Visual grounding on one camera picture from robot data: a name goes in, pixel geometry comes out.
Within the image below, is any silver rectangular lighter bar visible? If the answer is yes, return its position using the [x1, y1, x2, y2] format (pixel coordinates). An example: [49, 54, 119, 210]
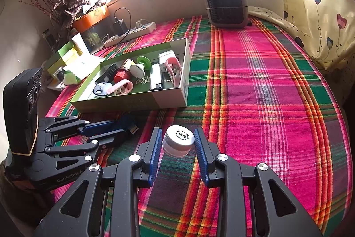
[149, 62, 164, 91]

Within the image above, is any black charger with cable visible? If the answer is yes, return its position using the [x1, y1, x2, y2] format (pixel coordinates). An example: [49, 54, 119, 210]
[112, 7, 132, 42]

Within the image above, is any blue USB card reader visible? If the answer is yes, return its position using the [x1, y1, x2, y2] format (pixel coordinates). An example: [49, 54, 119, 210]
[113, 114, 138, 135]

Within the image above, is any plaid tablecloth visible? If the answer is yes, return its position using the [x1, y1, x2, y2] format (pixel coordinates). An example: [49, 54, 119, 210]
[45, 15, 349, 237]

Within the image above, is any green tissue packet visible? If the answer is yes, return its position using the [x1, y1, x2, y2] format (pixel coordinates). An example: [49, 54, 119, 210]
[63, 70, 82, 85]

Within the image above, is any green white spool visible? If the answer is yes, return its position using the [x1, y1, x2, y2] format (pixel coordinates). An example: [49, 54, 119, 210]
[130, 56, 152, 79]

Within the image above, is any black disc with magnets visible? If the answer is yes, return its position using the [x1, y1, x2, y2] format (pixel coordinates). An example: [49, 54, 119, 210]
[93, 82, 112, 96]

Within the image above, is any grey desktop fan heater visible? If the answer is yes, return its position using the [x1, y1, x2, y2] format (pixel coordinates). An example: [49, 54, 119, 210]
[205, 0, 249, 28]

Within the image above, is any white paper sheet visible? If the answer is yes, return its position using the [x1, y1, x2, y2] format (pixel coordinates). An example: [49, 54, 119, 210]
[63, 54, 104, 81]

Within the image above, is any green cardboard tray box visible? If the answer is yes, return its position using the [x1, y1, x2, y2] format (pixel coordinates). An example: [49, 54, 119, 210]
[71, 38, 191, 112]

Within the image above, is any white USB charger plug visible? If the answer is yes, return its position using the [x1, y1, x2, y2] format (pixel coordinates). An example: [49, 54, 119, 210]
[158, 50, 176, 73]

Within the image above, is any cream heart pattern curtain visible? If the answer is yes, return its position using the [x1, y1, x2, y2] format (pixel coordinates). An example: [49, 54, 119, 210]
[249, 0, 354, 72]

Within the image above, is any red bottle yellow label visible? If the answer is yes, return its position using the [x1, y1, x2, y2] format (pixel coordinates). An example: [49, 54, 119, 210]
[114, 59, 135, 84]

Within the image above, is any green yellow box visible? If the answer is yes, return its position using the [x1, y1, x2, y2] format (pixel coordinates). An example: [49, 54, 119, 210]
[44, 33, 90, 78]

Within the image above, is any pink clip lower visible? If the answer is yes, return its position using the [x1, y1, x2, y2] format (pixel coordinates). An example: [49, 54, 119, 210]
[107, 79, 134, 96]

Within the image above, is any white power strip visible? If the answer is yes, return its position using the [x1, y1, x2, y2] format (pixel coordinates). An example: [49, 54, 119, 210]
[103, 22, 156, 48]

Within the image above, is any black rectangular device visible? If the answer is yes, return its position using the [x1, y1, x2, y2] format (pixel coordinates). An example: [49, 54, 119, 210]
[95, 64, 118, 84]

